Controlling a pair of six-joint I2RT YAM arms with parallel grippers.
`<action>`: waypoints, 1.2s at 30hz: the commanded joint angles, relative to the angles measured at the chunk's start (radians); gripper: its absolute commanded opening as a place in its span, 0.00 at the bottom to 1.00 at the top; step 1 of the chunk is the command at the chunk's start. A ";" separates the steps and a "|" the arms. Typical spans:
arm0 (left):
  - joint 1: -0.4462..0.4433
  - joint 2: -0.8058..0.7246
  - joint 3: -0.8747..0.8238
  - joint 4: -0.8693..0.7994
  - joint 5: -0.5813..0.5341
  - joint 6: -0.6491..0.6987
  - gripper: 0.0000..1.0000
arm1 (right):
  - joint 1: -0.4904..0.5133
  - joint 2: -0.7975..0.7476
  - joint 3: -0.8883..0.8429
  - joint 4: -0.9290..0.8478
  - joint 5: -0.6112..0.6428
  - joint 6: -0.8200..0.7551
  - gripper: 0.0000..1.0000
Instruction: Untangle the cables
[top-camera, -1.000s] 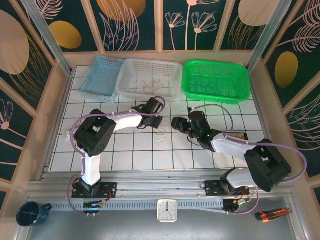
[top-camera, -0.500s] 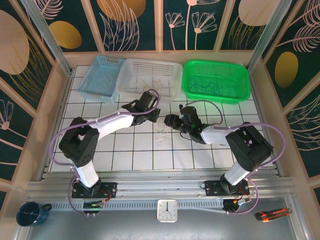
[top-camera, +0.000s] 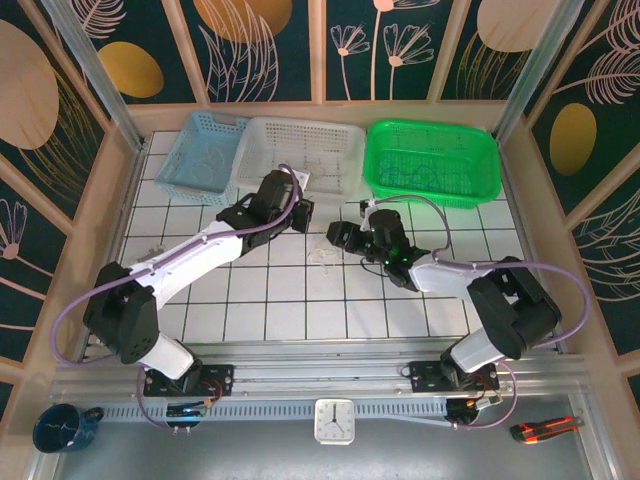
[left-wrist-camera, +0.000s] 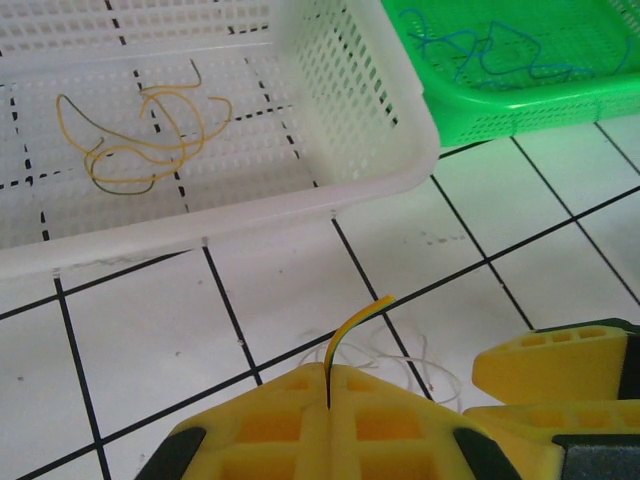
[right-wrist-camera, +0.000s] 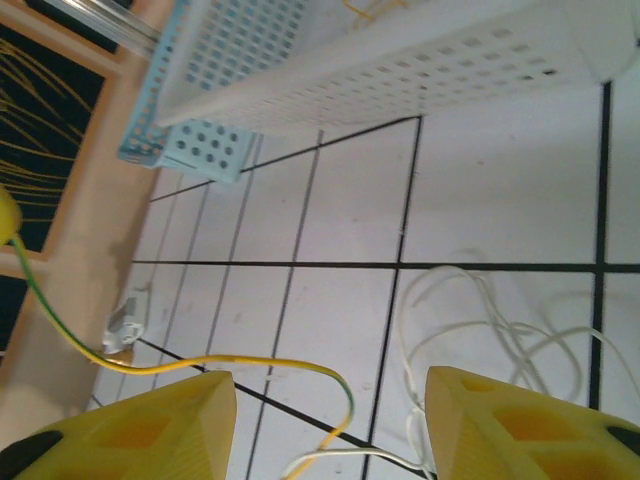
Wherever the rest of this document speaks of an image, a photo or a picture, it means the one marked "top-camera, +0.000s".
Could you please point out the clear plastic bag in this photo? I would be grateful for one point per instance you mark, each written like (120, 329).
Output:
(320, 255)

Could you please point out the white plastic basket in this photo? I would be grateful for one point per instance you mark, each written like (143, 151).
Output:
(325, 145)

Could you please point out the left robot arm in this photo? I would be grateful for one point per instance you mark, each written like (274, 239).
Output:
(190, 260)

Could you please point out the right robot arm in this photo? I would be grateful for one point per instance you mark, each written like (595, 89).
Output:
(515, 310)

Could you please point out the light blue plastic basket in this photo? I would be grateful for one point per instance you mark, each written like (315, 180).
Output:
(197, 160)

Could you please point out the green plastic basket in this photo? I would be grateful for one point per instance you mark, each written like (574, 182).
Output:
(430, 160)

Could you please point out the white square clock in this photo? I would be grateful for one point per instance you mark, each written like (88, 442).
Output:
(334, 421)

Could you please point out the black electronics board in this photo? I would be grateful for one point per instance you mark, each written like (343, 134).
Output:
(465, 407)
(185, 412)

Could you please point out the orange black utility knife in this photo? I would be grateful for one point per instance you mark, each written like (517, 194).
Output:
(545, 430)

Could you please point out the dark blue mug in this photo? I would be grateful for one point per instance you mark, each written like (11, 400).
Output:
(57, 430)

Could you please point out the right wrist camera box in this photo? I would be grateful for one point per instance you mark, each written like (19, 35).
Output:
(369, 212)

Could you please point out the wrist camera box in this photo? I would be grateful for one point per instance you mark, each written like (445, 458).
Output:
(303, 179)
(369, 212)

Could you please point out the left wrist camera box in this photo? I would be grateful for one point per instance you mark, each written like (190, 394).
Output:
(303, 179)

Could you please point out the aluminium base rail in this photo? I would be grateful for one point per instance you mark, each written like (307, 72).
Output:
(320, 375)

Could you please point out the aluminium side rail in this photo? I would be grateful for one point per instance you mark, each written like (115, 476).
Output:
(127, 210)
(520, 215)

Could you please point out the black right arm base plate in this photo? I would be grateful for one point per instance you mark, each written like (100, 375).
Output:
(425, 375)

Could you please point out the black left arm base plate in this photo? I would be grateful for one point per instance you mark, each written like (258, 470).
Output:
(220, 377)

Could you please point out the aluminium frame post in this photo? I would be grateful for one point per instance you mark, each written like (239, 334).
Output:
(100, 80)
(537, 70)

